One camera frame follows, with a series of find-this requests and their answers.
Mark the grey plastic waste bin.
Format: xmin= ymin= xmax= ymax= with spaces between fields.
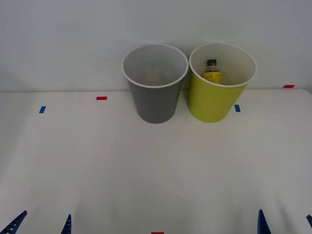
xmin=121 ymin=43 xmax=190 ymax=124

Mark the yellow bottle with black cap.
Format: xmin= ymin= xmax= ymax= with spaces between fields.
xmin=202 ymin=58 xmax=224 ymax=86

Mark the yellow-green plastic waste bin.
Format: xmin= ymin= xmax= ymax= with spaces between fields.
xmin=187 ymin=42 xmax=258 ymax=123

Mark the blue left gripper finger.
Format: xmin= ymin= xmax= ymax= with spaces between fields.
xmin=60 ymin=214 xmax=72 ymax=234
xmin=0 ymin=210 xmax=28 ymax=234

